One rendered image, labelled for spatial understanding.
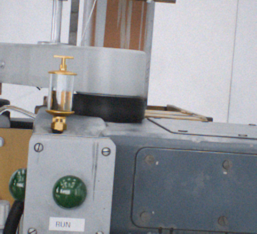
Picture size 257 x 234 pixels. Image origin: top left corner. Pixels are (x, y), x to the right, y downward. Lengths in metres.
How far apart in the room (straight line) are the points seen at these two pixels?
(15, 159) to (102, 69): 0.31
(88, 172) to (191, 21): 5.36
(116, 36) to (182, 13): 4.79
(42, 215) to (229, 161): 0.19
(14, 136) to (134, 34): 0.27
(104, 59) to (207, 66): 5.20
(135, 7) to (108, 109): 0.42
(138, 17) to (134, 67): 0.38
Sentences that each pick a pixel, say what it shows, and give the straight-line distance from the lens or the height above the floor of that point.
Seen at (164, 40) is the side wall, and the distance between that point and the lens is 5.89.
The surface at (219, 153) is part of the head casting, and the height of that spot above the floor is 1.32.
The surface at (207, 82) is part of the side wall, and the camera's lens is 5.95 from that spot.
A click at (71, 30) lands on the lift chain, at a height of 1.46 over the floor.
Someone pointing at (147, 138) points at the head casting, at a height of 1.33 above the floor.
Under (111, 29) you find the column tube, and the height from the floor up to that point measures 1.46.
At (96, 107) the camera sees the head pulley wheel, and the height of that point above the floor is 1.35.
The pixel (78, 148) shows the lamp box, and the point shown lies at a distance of 0.60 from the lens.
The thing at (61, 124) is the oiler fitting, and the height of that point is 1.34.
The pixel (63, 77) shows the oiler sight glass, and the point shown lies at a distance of 0.67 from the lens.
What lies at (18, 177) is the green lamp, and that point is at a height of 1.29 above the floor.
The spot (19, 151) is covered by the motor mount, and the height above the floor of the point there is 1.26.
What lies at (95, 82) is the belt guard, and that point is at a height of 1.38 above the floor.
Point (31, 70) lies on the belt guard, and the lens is 0.85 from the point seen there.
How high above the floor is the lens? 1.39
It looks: 3 degrees down
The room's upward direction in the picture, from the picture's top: 4 degrees clockwise
